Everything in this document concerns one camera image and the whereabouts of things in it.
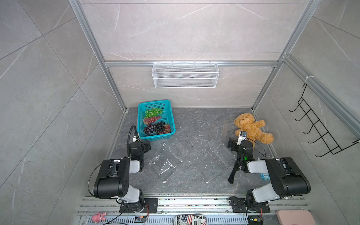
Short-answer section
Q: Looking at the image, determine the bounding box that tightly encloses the dark purple grape bunch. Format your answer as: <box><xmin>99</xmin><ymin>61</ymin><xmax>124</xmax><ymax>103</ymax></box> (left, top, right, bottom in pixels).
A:
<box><xmin>143</xmin><ymin>122</ymin><xmax>166</xmax><ymax>136</ymax></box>

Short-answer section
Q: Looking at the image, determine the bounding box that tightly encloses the red grape bunch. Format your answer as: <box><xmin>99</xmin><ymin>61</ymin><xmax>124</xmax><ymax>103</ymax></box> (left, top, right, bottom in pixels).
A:
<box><xmin>143</xmin><ymin>115</ymin><xmax>161</xmax><ymax>126</ymax></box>

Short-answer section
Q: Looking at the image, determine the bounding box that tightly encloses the teal plastic basket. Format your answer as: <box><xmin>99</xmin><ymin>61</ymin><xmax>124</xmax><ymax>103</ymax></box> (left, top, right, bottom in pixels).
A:
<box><xmin>137</xmin><ymin>100</ymin><xmax>176</xmax><ymax>141</ymax></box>

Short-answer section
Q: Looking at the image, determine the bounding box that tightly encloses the clear plastic clamshell container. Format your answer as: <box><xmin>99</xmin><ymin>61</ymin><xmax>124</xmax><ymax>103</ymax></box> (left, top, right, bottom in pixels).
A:
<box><xmin>148</xmin><ymin>141</ymin><xmax>187</xmax><ymax>184</ymax></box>

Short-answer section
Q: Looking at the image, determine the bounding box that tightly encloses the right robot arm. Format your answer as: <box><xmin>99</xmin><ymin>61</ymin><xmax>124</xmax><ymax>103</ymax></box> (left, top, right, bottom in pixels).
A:
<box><xmin>227</xmin><ymin>132</ymin><xmax>311</xmax><ymax>213</ymax></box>

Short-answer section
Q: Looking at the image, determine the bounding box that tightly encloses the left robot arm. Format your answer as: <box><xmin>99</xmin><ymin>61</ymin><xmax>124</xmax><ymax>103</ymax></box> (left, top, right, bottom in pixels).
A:
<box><xmin>87</xmin><ymin>124</ymin><xmax>151</xmax><ymax>213</ymax></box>

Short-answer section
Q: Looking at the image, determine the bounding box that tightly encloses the brown teddy bear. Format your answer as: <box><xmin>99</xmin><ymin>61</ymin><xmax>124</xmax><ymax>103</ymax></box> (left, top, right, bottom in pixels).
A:
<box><xmin>234</xmin><ymin>113</ymin><xmax>274</xmax><ymax>147</ymax></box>

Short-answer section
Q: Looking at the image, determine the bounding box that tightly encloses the black knife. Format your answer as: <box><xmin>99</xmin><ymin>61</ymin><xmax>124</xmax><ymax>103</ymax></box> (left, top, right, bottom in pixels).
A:
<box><xmin>228</xmin><ymin>160</ymin><xmax>241</xmax><ymax>184</ymax></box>

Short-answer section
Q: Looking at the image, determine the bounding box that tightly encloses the blue owl toy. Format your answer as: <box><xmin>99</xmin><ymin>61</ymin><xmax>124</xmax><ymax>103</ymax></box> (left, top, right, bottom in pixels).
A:
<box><xmin>261</xmin><ymin>173</ymin><xmax>270</xmax><ymax>181</ymax></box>

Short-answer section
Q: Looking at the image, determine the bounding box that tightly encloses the green grape bunch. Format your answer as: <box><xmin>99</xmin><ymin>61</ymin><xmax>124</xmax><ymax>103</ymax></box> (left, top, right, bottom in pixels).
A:
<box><xmin>145</xmin><ymin>108</ymin><xmax>163</xmax><ymax>118</ymax></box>

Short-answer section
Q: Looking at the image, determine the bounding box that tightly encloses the pink pad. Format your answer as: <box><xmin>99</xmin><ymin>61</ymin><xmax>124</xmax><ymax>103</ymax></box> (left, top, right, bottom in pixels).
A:
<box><xmin>276</xmin><ymin>210</ymin><xmax>316</xmax><ymax>225</ymax></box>

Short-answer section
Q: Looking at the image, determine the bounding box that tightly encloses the pink pig toy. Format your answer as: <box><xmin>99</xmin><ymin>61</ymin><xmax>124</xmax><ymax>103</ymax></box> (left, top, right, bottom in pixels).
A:
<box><xmin>91</xmin><ymin>212</ymin><xmax>107</xmax><ymax>224</ymax></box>

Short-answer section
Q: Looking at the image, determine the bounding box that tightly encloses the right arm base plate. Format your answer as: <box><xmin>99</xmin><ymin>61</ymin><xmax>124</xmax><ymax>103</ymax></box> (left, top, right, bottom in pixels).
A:
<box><xmin>228</xmin><ymin>196</ymin><xmax>271</xmax><ymax>213</ymax></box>

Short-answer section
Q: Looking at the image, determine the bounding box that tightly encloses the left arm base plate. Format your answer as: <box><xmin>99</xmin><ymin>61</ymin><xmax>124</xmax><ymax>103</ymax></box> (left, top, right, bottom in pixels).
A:
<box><xmin>119</xmin><ymin>198</ymin><xmax>158</xmax><ymax>213</ymax></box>

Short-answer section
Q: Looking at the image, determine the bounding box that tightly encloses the white wire mesh shelf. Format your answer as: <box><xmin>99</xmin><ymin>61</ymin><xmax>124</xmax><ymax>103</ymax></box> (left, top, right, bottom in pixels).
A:
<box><xmin>151</xmin><ymin>62</ymin><xmax>220</xmax><ymax>89</ymax></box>

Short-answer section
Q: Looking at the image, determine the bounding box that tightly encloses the black wire hook rack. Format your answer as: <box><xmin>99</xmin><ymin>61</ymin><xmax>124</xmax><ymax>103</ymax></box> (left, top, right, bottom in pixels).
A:
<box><xmin>289</xmin><ymin>84</ymin><xmax>360</xmax><ymax>158</ymax></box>

